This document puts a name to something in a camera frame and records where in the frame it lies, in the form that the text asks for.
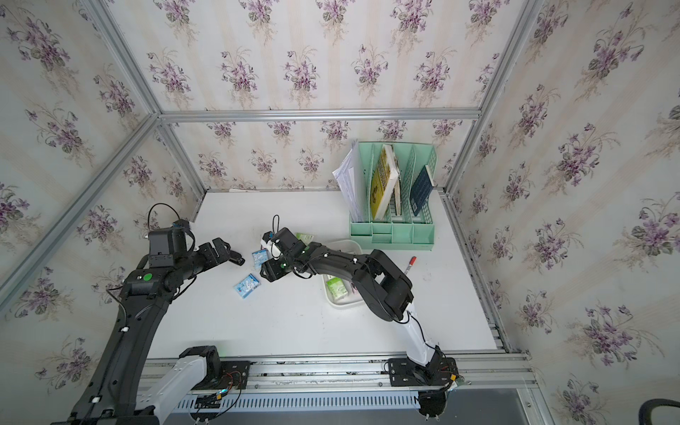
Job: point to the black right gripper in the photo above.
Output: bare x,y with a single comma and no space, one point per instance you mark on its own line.
268,271

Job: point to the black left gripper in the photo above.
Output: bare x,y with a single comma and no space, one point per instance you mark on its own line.
210,258

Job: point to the green tissue pack top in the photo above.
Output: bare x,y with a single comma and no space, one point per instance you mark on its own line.
305,238

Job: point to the green tissue pack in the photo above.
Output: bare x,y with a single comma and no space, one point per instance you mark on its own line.
336,288
305,238

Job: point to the white plastic storage box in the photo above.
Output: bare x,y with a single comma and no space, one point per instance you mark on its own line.
354,298

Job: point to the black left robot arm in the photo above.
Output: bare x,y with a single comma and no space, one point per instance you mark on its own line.
111,396

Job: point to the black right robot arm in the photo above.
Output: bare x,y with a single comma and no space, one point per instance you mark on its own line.
385,289

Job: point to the light blue tissue pack upper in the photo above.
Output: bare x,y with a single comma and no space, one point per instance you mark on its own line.
260,258

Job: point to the light blue tissue pack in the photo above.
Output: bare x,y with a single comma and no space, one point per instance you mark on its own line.
260,258
247,286

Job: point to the light blue tissue pack lower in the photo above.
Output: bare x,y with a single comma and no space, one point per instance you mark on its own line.
247,286

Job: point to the white paper stack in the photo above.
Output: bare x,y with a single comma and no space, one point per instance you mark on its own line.
351,182

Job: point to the yellow book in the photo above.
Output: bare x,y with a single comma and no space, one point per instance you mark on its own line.
383,182

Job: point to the red capped pen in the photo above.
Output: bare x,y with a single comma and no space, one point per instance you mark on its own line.
410,264

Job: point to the mint green desk organizer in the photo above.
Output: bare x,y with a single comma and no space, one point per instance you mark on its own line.
403,227

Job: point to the dark blue notebook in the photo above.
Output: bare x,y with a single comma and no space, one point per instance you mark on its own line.
421,188

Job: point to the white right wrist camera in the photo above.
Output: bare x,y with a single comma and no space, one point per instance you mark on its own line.
269,242

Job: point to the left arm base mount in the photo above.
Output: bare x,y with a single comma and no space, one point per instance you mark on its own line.
233,375

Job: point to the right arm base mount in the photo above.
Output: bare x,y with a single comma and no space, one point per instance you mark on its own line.
440,371

